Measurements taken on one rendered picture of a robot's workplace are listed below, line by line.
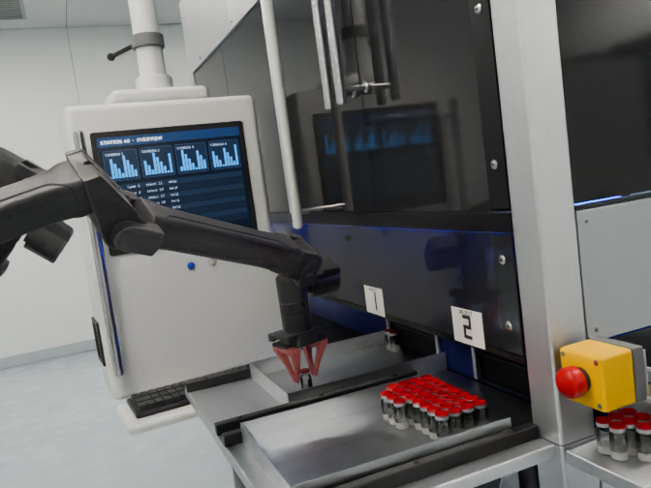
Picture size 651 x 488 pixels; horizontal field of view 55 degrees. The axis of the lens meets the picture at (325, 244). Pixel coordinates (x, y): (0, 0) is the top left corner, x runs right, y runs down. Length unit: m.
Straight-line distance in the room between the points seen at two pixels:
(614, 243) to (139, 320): 1.17
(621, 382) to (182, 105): 1.26
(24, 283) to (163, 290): 4.61
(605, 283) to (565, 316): 0.08
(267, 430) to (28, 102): 5.45
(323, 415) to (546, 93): 0.63
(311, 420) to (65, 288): 5.27
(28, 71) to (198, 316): 4.84
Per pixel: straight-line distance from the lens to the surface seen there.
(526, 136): 0.89
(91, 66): 6.38
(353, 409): 1.14
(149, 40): 1.80
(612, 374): 0.87
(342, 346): 1.49
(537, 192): 0.89
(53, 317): 6.31
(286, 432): 1.10
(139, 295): 1.70
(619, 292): 1.00
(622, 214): 0.99
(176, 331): 1.73
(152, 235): 0.89
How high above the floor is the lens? 1.29
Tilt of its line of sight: 6 degrees down
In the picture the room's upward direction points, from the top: 8 degrees counter-clockwise
